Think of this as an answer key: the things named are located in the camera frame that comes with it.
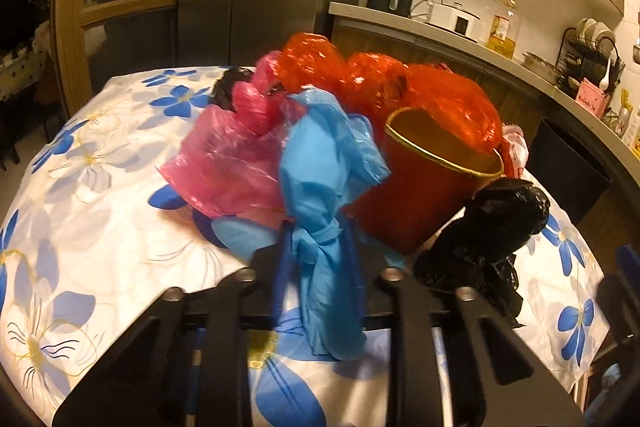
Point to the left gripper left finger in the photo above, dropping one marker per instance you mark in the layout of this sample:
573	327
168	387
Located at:
273	266

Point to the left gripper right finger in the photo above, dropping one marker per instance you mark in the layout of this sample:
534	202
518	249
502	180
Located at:
366	260

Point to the red gold paper cup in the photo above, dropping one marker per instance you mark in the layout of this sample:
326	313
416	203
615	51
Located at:
432	175

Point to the blue plastic bag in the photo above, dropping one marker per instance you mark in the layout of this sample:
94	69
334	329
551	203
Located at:
330	160

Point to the red plastic bag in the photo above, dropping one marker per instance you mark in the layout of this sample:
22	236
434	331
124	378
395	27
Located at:
374	85

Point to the small black plastic bag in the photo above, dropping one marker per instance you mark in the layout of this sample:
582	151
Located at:
222	91

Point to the light pink plastic bag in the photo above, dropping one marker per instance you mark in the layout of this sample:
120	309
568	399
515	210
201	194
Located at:
513	150

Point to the black trash bin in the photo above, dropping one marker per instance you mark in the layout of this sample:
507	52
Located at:
567	169

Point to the wooden lower cabinet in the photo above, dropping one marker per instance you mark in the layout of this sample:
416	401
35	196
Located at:
523	99

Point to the pink utensil holder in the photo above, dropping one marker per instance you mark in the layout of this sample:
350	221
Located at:
592	98

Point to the white ladle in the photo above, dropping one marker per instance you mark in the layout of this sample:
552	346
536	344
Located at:
605	80

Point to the black dish rack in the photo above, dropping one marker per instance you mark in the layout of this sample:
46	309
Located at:
583	53

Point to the steel bowl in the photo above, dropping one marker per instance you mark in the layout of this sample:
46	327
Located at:
541	68

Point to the white rice cooker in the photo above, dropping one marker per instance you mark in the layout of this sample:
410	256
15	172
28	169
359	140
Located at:
453	18

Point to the cooking oil bottle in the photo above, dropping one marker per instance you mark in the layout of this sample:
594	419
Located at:
504	28

